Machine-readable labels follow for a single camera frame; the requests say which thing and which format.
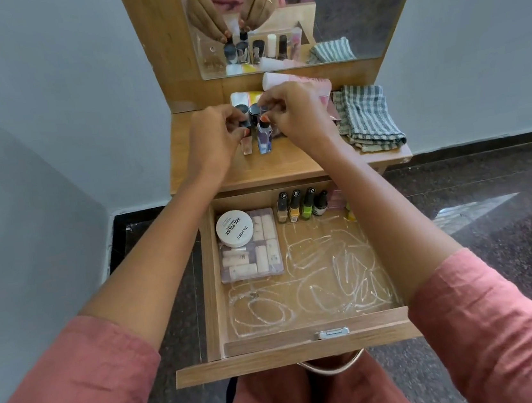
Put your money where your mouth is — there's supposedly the person's right hand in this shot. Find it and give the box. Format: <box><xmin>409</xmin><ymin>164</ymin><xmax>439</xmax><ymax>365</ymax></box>
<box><xmin>254</xmin><ymin>76</ymin><xmax>346</xmax><ymax>162</ymax></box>

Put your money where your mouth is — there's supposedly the person's left hand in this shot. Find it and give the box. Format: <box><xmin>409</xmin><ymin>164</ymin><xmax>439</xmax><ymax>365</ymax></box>
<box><xmin>177</xmin><ymin>100</ymin><xmax>259</xmax><ymax>186</ymax></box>

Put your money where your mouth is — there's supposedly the clear spray bottle black cap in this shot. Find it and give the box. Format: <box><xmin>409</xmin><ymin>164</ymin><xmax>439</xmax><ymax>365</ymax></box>
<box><xmin>236</xmin><ymin>116</ymin><xmax>256</xmax><ymax>157</ymax></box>

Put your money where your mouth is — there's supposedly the pink tube white cap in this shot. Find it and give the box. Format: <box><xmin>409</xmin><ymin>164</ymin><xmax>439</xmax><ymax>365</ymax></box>
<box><xmin>261</xmin><ymin>64</ymin><xmax>333</xmax><ymax>103</ymax></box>

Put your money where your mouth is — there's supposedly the blue printed spray bottle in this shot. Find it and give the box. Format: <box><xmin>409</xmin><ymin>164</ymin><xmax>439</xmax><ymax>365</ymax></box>
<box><xmin>253</xmin><ymin>116</ymin><xmax>276</xmax><ymax>155</ymax></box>

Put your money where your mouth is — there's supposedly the pink tube yellow print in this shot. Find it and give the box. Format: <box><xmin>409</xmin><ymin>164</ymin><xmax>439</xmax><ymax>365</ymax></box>
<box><xmin>230</xmin><ymin>79</ymin><xmax>342</xmax><ymax>134</ymax></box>

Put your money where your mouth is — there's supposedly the white round jar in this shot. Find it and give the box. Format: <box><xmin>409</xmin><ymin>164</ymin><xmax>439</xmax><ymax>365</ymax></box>
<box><xmin>213</xmin><ymin>208</ymin><xmax>256</xmax><ymax>250</ymax></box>

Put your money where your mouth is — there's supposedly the pink perfume bottle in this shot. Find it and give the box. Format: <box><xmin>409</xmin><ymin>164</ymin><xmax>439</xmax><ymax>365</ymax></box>
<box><xmin>327</xmin><ymin>188</ymin><xmax>347</xmax><ymax>211</ymax></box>

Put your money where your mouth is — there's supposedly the white label nail polish bottle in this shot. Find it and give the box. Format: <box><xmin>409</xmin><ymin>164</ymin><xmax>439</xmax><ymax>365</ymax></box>
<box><xmin>311</xmin><ymin>189</ymin><xmax>332</xmax><ymax>218</ymax></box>

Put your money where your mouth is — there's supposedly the green nail polish bottle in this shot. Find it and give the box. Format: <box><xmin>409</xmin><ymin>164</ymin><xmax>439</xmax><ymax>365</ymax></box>
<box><xmin>299</xmin><ymin>186</ymin><xmax>320</xmax><ymax>220</ymax></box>

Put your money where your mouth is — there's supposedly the yellow nail polish bottle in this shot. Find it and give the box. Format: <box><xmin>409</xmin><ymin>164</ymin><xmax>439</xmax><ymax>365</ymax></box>
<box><xmin>286</xmin><ymin>188</ymin><xmax>306</xmax><ymax>222</ymax></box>

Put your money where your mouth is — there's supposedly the beige nail polish bottle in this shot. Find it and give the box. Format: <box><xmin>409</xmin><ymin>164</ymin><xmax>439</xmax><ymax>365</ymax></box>
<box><xmin>273</xmin><ymin>191</ymin><xmax>293</xmax><ymax>225</ymax></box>

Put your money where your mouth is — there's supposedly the clear box of beige tubes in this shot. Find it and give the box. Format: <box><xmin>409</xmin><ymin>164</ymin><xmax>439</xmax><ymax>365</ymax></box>
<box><xmin>213</xmin><ymin>206</ymin><xmax>286</xmax><ymax>284</ymax></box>

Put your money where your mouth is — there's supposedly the wooden drawer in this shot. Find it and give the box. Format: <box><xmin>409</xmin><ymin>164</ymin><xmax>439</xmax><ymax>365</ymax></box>
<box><xmin>153</xmin><ymin>167</ymin><xmax>427</xmax><ymax>390</ymax></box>

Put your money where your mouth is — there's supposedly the person's left forearm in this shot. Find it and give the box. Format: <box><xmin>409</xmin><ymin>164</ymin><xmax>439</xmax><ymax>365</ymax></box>
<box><xmin>64</xmin><ymin>167</ymin><xmax>247</xmax><ymax>360</ymax></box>

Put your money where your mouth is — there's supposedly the person's right forearm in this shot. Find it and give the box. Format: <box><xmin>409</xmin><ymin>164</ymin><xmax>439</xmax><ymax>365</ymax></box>
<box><xmin>316</xmin><ymin>121</ymin><xmax>470</xmax><ymax>314</ymax></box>

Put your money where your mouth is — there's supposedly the person's left pink sleeve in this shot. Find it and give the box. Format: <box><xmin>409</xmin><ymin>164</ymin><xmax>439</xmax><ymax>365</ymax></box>
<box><xmin>0</xmin><ymin>305</ymin><xmax>168</xmax><ymax>403</ymax></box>

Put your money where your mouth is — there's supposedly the person's pink sleeve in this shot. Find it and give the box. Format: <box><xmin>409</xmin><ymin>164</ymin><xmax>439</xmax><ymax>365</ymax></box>
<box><xmin>400</xmin><ymin>239</ymin><xmax>532</xmax><ymax>403</ymax></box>
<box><xmin>0</xmin><ymin>305</ymin><xmax>168</xmax><ymax>403</ymax></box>

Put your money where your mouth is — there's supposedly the person's right pink sleeve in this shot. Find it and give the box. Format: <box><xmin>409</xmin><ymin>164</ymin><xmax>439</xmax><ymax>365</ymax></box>
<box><xmin>400</xmin><ymin>239</ymin><xmax>532</xmax><ymax>403</ymax></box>

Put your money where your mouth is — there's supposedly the wooden dressing table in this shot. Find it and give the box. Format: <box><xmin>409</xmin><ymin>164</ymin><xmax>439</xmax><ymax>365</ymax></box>
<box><xmin>117</xmin><ymin>0</ymin><xmax>456</xmax><ymax>220</ymax></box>

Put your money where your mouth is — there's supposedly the green striped cloth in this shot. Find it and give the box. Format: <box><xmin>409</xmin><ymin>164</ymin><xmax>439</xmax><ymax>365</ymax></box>
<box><xmin>331</xmin><ymin>78</ymin><xmax>408</xmax><ymax>157</ymax></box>

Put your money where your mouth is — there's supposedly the dressing table mirror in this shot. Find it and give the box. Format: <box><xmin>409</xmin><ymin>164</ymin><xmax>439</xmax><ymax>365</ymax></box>
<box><xmin>178</xmin><ymin>0</ymin><xmax>440</xmax><ymax>83</ymax></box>

